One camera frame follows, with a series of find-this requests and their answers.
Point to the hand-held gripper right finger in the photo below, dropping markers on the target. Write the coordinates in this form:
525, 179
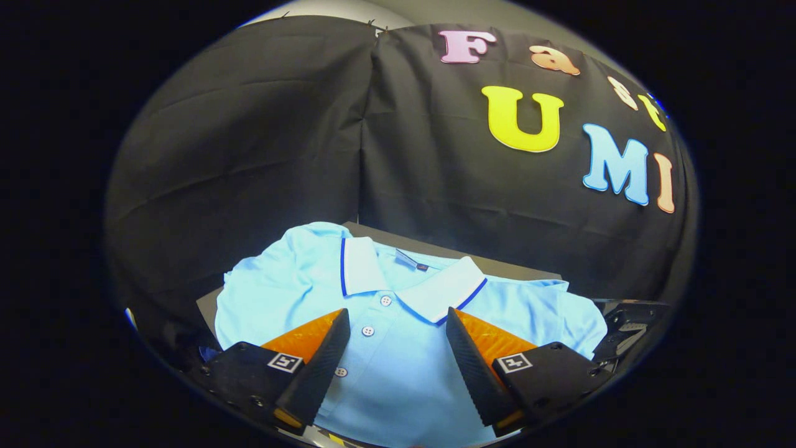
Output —
476, 367

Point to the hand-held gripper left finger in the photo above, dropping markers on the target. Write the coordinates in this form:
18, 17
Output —
320, 367

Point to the light blue polo shirt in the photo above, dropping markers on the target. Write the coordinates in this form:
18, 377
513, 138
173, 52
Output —
398, 373

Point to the dark glass washing machine lid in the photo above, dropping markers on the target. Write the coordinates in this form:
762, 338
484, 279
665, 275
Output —
628, 330

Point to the black backdrop cloth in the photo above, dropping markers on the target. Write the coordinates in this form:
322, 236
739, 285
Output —
249, 155

